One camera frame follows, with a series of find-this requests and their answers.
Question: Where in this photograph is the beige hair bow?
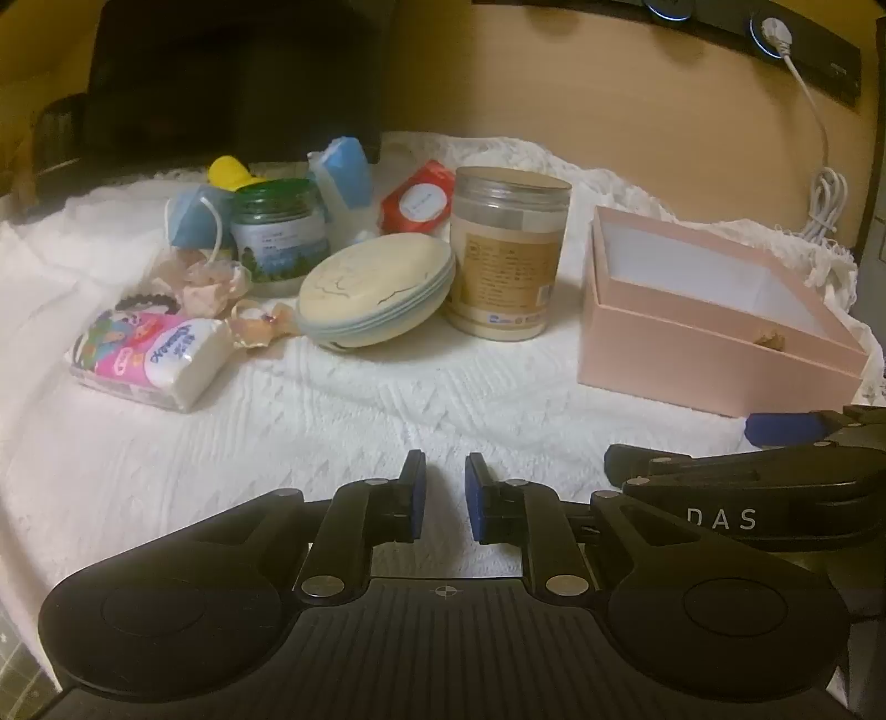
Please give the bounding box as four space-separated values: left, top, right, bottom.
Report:
228 297 300 352

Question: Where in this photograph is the black monitor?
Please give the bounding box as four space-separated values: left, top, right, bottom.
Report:
86 0 390 168

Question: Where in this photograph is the beige lidded plastic jar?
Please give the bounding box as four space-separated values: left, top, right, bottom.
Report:
443 166 573 342

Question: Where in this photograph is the white textured cloth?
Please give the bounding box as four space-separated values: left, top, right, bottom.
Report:
0 130 886 624

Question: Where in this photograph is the white power cable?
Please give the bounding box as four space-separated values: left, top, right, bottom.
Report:
760 17 849 245

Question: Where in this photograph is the black power strip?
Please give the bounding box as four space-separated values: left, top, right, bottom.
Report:
471 0 863 109

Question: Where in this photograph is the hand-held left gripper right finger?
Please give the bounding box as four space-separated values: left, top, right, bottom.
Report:
465 452 693 604

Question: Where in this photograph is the yellow soft toy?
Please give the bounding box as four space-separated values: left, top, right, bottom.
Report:
208 156 268 192

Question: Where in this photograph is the blue and white pack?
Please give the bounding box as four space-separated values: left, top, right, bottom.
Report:
307 136 375 248

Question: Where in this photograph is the blue face mask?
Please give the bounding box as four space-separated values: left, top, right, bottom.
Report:
165 183 240 265

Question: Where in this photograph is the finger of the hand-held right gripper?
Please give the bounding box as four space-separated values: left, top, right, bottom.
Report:
604 444 832 486
745 408 886 445

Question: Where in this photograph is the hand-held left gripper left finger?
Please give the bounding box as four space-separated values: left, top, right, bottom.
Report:
234 450 428 605

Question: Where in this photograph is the white tissue pack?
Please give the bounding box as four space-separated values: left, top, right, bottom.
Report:
141 317 234 414

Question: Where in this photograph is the green lidded glass jar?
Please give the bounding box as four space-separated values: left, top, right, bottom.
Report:
228 178 331 299

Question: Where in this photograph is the cream oval zip case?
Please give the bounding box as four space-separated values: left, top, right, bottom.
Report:
296 233 457 348

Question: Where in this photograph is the black hair tie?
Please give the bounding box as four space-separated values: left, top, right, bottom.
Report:
109 290 182 317

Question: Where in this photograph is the red foil packet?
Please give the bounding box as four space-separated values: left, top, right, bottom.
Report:
379 159 458 240

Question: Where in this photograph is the colourful printed tissue pack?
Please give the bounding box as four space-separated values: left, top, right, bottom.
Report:
68 309 189 403

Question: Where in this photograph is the pink cardboard box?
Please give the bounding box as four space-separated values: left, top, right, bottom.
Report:
576 205 870 418

